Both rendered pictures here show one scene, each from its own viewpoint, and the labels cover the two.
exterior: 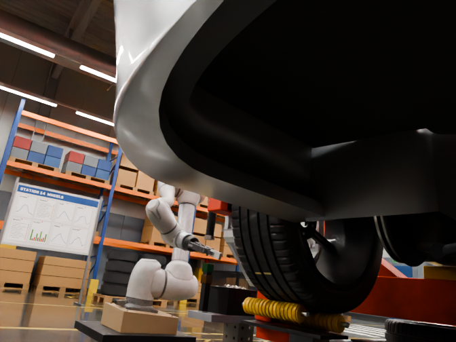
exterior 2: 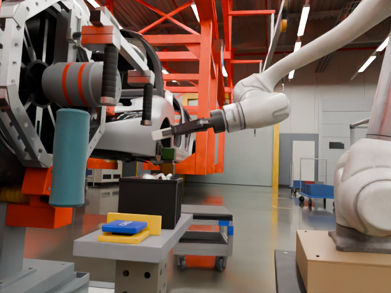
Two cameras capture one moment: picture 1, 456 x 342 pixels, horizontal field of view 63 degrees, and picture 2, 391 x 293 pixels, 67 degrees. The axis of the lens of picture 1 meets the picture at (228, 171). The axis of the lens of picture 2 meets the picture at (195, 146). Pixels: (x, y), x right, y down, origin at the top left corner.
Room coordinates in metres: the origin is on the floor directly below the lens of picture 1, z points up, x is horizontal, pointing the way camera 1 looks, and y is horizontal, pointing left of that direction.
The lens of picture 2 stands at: (2.53, -0.55, 0.59)
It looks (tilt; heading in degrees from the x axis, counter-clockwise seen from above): 4 degrees up; 138
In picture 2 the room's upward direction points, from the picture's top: 3 degrees clockwise
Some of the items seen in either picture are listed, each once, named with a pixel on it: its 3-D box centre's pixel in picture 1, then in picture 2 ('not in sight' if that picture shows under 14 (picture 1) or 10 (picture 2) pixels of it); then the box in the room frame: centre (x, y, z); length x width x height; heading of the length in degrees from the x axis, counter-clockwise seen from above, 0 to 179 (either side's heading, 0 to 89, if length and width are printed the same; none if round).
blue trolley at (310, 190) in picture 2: not in sight; (318, 180); (-0.28, 5.42, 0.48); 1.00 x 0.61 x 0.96; 128
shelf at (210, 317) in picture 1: (235, 317); (148, 229); (1.88, -0.11, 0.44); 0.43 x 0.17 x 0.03; 130
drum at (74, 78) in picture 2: not in sight; (83, 84); (1.58, -0.19, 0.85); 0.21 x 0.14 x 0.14; 40
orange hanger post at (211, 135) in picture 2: not in sight; (201, 118); (-2.27, 3.94, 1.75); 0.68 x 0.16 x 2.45; 40
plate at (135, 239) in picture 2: not in sight; (125, 235); (1.99, -0.24, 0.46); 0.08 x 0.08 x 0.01; 40
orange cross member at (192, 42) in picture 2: not in sight; (123, 49); (-1.87, 1.74, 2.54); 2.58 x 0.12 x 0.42; 40
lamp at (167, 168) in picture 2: (206, 279); (168, 169); (1.75, 0.04, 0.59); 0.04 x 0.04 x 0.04; 40
